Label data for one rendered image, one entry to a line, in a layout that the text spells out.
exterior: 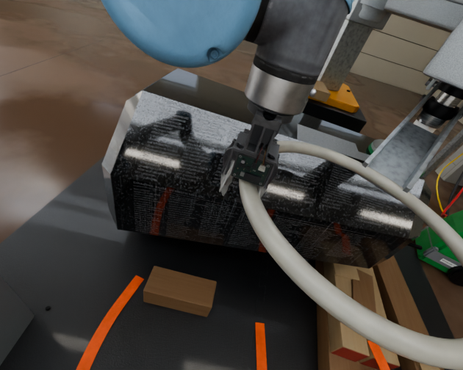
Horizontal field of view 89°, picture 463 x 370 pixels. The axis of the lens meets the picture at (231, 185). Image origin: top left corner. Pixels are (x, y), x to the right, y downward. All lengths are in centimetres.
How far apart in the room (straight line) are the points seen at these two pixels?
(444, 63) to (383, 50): 684
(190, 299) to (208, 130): 71
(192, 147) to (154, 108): 20
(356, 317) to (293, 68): 29
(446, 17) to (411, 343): 148
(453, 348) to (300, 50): 38
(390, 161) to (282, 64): 57
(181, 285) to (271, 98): 96
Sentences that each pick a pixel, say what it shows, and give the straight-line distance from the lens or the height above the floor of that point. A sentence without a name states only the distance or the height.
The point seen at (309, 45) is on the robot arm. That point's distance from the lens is 32.
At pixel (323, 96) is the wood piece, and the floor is 81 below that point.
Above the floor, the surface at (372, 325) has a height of 95.
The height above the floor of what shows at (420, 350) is 95.
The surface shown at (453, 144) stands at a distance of 339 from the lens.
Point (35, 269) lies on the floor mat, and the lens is 142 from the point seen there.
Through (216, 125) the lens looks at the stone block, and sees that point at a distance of 88.
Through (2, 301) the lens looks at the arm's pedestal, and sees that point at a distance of 111.
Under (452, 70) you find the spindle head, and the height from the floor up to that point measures 114.
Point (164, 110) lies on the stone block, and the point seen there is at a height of 77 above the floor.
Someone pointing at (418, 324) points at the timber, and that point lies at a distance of 173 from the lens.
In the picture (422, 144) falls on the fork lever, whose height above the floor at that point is 94.
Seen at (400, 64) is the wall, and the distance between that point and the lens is 810.
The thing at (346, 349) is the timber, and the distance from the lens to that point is 125.
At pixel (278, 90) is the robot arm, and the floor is 110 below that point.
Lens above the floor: 119
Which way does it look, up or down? 41 degrees down
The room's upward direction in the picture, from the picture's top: 19 degrees clockwise
